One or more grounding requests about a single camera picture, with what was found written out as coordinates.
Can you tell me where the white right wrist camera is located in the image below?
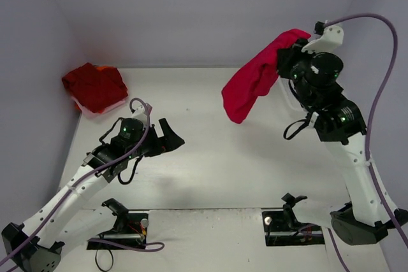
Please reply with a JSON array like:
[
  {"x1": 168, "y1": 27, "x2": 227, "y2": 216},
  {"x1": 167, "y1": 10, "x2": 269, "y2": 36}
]
[{"x1": 302, "y1": 22, "x2": 344, "y2": 54}]

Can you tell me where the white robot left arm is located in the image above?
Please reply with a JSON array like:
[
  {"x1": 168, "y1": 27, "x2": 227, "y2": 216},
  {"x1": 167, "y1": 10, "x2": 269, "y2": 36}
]
[{"x1": 1, "y1": 118, "x2": 185, "y2": 271}]

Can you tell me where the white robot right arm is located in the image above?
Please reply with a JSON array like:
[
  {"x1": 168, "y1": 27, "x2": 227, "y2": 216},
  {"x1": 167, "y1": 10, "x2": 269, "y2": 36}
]
[{"x1": 277, "y1": 39, "x2": 407, "y2": 245}]

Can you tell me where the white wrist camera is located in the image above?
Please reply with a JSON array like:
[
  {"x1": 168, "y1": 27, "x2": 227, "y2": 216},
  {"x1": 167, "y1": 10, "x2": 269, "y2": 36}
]
[
  {"x1": 129, "y1": 103, "x2": 152, "y2": 138},
  {"x1": 302, "y1": 22, "x2": 344, "y2": 54}
]

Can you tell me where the magenta t shirt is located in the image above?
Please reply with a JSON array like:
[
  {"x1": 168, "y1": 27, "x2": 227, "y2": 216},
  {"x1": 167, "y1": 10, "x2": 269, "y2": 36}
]
[{"x1": 221, "y1": 29, "x2": 311, "y2": 124}]

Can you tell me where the pink folded t shirt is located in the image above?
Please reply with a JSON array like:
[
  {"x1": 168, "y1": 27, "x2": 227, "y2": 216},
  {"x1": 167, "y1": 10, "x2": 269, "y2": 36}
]
[{"x1": 71, "y1": 96, "x2": 126, "y2": 119}]

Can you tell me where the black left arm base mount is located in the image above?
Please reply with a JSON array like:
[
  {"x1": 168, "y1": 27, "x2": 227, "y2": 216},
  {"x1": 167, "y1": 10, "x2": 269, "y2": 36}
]
[{"x1": 87, "y1": 198, "x2": 149, "y2": 250}]

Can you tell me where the black loop cable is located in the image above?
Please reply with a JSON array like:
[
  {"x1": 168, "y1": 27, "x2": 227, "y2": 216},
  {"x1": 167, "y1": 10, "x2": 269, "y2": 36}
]
[{"x1": 95, "y1": 248, "x2": 114, "y2": 272}]

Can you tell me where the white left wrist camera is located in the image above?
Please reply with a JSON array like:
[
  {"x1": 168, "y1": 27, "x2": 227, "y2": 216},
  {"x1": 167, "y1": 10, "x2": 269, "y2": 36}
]
[{"x1": 129, "y1": 103, "x2": 152, "y2": 138}]

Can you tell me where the dark red folded t shirt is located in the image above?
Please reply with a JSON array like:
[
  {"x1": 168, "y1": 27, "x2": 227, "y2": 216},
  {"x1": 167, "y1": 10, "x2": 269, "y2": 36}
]
[{"x1": 62, "y1": 62, "x2": 128, "y2": 113}]

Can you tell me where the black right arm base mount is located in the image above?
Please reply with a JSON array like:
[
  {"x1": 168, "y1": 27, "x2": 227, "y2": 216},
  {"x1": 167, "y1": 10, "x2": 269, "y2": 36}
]
[{"x1": 261, "y1": 193, "x2": 324, "y2": 247}]

